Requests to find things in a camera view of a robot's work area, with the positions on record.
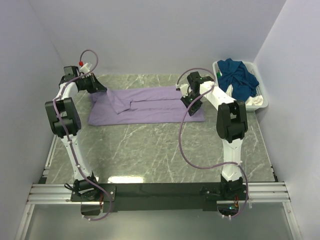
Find purple t shirt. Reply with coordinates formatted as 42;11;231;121
87;85;206;126

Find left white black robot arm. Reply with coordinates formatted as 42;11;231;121
45;66;107;195

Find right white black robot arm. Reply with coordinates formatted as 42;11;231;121
175;71;248;195

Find blue t shirt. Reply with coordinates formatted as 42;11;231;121
217;58;259;102

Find white cloth in basket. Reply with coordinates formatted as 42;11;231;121
225;84;264;106

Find white laundry basket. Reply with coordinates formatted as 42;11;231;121
212;61;269;112

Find black base beam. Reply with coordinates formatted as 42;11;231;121
70;182;250;216

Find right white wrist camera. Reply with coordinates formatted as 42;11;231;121
175;83;190;97

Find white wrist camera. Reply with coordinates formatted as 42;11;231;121
78;60;93;75
175;83;190;97

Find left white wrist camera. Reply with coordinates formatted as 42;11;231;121
78;60;93;75

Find aluminium rail frame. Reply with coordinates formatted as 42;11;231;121
13;74;303;240

